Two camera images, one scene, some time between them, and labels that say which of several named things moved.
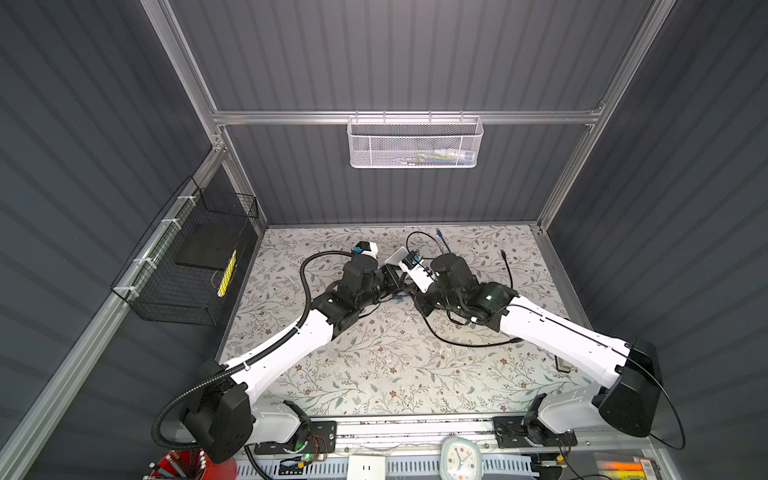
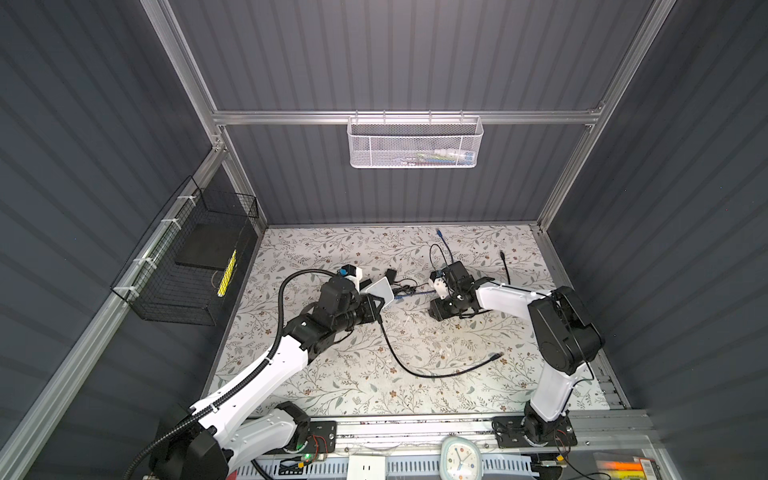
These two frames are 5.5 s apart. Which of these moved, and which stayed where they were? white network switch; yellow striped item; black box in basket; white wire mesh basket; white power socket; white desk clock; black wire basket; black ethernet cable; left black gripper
Moved: left black gripper; white network switch; black ethernet cable
Stayed: white desk clock; white power socket; black wire basket; white wire mesh basket; black box in basket; yellow striped item
